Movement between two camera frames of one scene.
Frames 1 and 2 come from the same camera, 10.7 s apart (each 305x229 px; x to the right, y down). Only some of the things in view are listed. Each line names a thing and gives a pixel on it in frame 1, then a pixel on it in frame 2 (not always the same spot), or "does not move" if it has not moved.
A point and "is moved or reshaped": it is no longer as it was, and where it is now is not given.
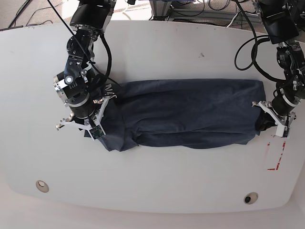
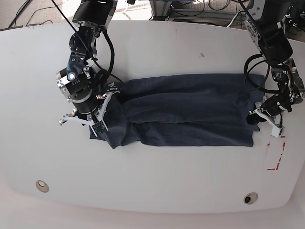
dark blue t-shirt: [182, 113] is moved or reshaped
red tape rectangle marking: [283, 148] does not move
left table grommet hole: [42, 186] does not move
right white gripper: [282, 122] → [275, 128]
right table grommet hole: [250, 198] does not move
